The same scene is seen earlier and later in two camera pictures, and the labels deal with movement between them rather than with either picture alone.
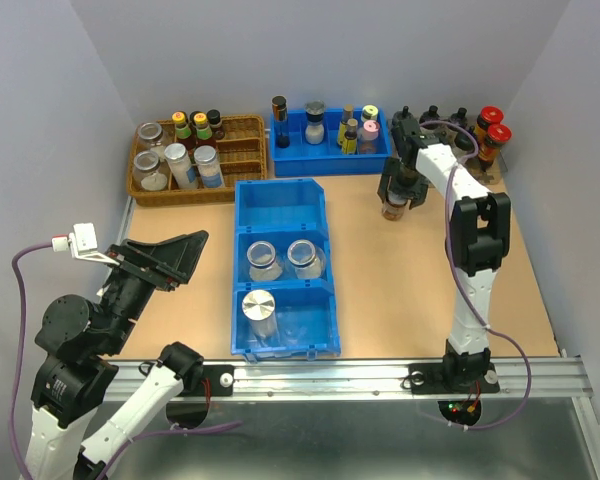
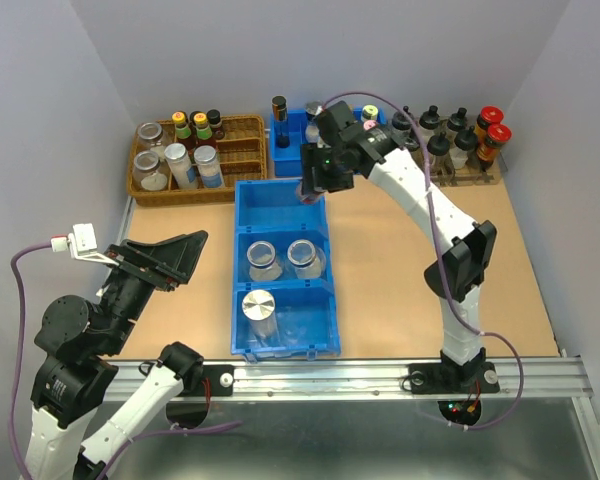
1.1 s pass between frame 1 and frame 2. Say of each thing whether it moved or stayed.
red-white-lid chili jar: moved
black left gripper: stayed
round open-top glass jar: stayed
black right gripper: moved
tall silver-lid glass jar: stayed
